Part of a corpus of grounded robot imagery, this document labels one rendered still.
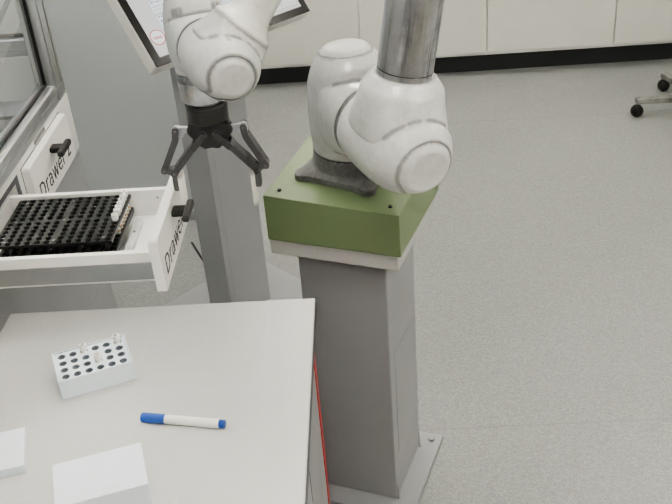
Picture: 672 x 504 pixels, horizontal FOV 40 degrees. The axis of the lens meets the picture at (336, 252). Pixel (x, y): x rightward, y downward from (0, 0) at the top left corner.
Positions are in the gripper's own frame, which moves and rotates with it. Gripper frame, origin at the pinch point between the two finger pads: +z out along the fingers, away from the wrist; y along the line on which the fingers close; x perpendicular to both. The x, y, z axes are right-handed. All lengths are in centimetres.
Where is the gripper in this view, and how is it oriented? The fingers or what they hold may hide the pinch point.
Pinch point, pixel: (220, 198)
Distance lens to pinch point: 177.1
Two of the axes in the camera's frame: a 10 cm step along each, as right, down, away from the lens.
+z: 0.7, 8.5, 5.3
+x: -0.1, 5.3, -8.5
